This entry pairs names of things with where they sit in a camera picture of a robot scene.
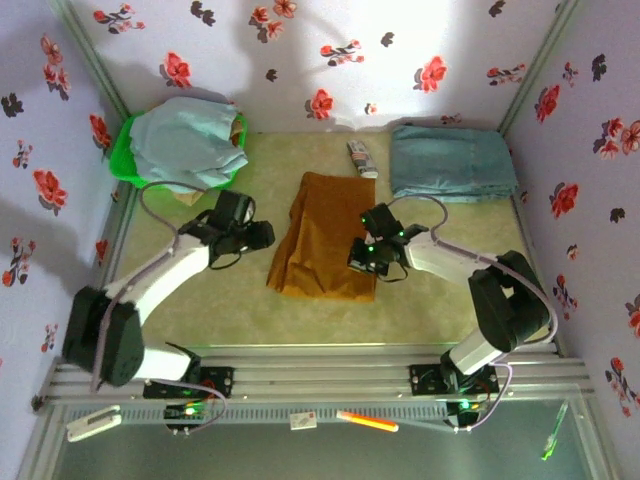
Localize beige marbled table mat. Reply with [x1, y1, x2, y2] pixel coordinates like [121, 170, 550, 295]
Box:
[102, 130, 554, 346]

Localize white and grey packet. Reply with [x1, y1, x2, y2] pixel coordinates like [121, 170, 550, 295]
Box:
[346, 139, 379, 180]

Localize mustard brown trousers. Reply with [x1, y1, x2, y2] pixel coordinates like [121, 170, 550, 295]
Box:
[266, 171, 379, 304]

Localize light blue trousers pile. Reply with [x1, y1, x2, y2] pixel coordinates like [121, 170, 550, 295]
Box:
[128, 96, 250, 191]

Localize grey slotted cable duct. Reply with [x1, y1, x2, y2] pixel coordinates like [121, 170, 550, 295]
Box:
[64, 402, 451, 425]

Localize orange marker pen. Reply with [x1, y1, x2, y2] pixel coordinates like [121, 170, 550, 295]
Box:
[335, 409, 400, 433]

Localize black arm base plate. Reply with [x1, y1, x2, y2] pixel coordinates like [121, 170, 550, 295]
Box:
[408, 363, 500, 396]
[143, 366, 236, 400]

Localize aluminium rail frame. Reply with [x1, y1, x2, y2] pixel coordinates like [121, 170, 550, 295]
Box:
[32, 342, 596, 416]

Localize lilac arm cable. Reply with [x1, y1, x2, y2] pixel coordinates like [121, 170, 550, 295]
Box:
[89, 180, 221, 394]
[387, 194, 559, 346]

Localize small lit circuit board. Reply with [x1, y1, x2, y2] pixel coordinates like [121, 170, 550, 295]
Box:
[163, 401, 209, 426]
[446, 397, 489, 426]

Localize folded grey-blue trousers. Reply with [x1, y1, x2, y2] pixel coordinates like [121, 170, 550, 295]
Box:
[389, 123, 520, 204]

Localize aluminium corner post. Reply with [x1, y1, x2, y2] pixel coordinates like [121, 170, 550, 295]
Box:
[499, 0, 584, 135]
[49, 0, 132, 119]

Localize lilac base cable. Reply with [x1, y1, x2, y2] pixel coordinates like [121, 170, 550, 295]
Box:
[149, 379, 231, 435]
[452, 362, 515, 434]

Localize white flat device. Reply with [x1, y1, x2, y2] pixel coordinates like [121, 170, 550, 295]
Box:
[66, 404, 123, 443]

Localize lilac right arm cable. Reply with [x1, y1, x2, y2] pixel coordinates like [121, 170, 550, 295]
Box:
[387, 194, 559, 346]

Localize green plastic basket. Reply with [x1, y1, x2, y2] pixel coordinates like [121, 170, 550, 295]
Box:
[108, 112, 250, 191]

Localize small white card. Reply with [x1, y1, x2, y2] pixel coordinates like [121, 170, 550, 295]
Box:
[288, 410, 319, 430]

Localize lilac left arm cable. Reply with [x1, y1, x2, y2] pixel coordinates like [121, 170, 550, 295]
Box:
[89, 180, 221, 394]

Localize green pen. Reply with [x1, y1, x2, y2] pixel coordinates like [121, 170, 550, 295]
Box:
[540, 398, 570, 461]

